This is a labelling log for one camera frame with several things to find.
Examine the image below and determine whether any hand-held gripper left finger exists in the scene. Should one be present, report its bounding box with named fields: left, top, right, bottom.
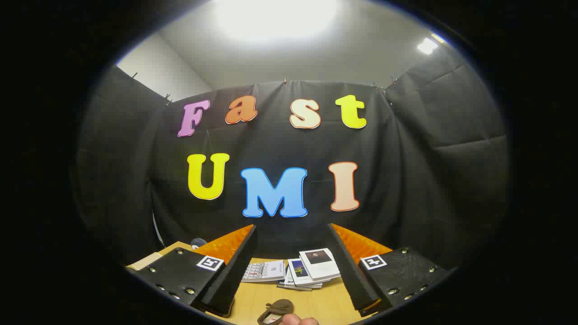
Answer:
left=131, top=223, right=259, bottom=318

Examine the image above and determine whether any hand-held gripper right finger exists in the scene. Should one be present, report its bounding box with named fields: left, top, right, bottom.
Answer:
left=326, top=223, right=454, bottom=317

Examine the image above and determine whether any brown fuzzy shoe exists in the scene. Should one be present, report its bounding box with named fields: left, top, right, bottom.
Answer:
left=256, top=299, right=295, bottom=325

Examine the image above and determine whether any grey patterned white book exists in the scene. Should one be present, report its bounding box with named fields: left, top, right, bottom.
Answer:
left=242, top=260, right=286, bottom=283

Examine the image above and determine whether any white book dark picture cover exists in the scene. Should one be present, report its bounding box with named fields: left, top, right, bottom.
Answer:
left=299, top=248, right=341, bottom=281

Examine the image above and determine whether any white book blue picture cover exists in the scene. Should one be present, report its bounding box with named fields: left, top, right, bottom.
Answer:
left=288, top=258, right=332, bottom=287

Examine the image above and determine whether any white book black lettering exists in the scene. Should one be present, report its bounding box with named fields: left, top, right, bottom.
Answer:
left=282, top=266, right=323, bottom=289

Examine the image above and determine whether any small ceiling light panel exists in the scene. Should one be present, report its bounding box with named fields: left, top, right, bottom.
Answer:
left=416, top=37, right=439, bottom=56

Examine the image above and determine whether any large ceiling light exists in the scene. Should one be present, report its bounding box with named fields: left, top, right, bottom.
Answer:
left=212, top=0, right=338, bottom=43

